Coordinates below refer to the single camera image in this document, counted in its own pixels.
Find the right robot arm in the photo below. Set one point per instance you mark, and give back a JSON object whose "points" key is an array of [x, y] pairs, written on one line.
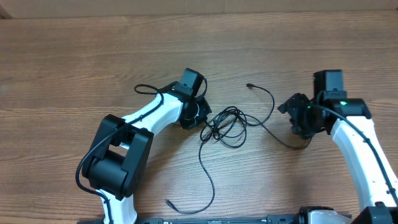
{"points": [[349, 123]]}

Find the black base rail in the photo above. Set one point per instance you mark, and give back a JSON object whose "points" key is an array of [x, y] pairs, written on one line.
{"points": [[270, 219]]}

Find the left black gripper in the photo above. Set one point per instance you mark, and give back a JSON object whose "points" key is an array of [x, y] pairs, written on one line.
{"points": [[199, 113]]}

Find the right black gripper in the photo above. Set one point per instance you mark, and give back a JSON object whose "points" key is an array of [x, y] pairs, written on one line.
{"points": [[294, 112]]}

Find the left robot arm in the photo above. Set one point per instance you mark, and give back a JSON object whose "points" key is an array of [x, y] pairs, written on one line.
{"points": [[115, 162]]}

